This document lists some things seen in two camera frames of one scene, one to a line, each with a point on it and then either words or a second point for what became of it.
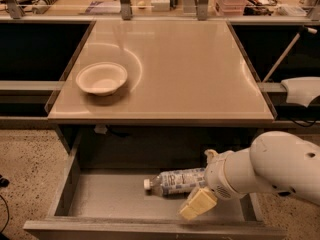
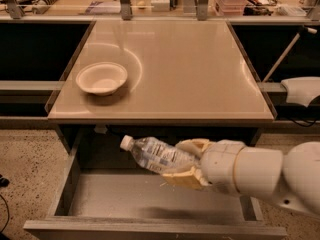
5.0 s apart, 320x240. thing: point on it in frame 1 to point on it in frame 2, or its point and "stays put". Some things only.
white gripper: [217, 178] to [220, 165]
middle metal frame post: [125, 2] stays put
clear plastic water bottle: [177, 181] to [158, 154]
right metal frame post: [202, 2] stays put
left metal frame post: [14, 9] stays put
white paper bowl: [101, 78] stays put
